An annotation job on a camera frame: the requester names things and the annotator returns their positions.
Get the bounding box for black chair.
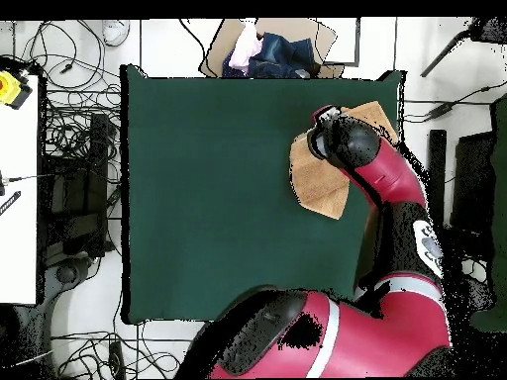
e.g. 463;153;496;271
426;129;497;254

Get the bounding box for white shoe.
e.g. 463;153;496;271
101;19;131;48

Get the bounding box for brown cardboard box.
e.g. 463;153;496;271
198;17;347;79

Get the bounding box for black cable tangle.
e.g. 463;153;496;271
21;19;123;256
51;324;195;379
455;233;494;310

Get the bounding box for yellow emergency stop box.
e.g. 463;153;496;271
0;69;34;111

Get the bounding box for blue denim garment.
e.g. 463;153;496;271
221;33;319;79

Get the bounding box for dark green table cloth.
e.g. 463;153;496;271
120;64;406;325

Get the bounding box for black power strip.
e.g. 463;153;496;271
108;340;127;380

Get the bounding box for black stand frame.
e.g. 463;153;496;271
46;113;113;260

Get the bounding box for pink garment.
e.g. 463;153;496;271
228;18;263;75

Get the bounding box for orange-brown terry towel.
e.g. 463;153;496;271
288;100;399;221

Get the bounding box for white side table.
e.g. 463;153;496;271
0;74;41;306

